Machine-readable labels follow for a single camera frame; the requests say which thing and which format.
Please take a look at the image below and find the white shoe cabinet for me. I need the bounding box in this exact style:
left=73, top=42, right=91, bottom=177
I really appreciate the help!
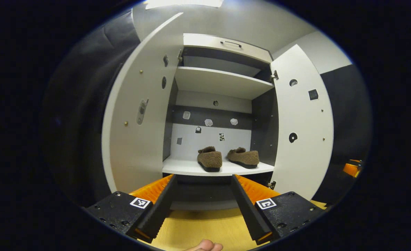
left=162, top=33, right=279, bottom=211

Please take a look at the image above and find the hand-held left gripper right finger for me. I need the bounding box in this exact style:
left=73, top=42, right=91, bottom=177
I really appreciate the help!
left=231, top=174, right=326, bottom=245

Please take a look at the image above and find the white cabinet drawer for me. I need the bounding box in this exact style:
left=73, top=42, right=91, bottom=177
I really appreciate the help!
left=183, top=33, right=273, bottom=64

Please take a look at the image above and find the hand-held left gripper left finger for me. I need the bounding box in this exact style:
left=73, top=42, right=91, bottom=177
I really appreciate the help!
left=84, top=174, right=178, bottom=244

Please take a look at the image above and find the brown fuzzy shoe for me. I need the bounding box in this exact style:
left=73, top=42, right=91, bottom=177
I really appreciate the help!
left=226, top=147, right=260, bottom=169
left=197, top=146, right=223, bottom=172

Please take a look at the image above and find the white shoe cabinet door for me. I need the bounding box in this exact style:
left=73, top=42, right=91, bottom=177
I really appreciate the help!
left=101, top=12, right=184, bottom=194
left=270, top=44, right=334, bottom=201

